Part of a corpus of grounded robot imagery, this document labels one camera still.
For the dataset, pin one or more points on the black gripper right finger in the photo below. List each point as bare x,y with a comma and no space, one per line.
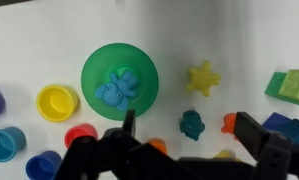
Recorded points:
272,153

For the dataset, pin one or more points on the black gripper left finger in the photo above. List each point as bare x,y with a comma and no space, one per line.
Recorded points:
115,156

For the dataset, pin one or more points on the light blue toy elephant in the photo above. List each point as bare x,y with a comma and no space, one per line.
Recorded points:
114,94

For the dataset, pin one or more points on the yellow toy duck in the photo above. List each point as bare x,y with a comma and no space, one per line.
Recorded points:
224,154

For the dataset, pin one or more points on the orange toy animal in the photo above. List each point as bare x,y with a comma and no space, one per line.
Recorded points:
228,123

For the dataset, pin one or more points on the teal toy animal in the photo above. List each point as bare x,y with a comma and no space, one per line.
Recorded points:
191,126

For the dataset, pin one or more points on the green plastic bowl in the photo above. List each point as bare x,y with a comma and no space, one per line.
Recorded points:
95,71

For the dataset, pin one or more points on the yellow spiky sun toy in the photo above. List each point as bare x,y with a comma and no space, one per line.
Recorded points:
202,80

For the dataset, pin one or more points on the dark blue flat block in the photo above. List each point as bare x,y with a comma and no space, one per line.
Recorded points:
275,121

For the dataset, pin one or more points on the blue cube block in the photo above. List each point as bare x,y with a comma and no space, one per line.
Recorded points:
297,133

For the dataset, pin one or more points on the red cup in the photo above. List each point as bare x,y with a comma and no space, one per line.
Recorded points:
80,133

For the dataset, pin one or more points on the small orange cup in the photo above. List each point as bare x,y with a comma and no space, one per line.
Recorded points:
158,145

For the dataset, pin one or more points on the dark green flat block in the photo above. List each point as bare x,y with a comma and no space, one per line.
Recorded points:
272,86

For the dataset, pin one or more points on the light green cube block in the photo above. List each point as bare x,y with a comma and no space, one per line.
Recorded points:
295,85

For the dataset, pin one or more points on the dark blue cup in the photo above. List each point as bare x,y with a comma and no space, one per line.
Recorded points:
44,166

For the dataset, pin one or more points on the large yellow cup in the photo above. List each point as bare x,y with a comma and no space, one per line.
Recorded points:
57,103

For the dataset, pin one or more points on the teal cup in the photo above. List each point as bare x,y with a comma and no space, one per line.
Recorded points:
5,144

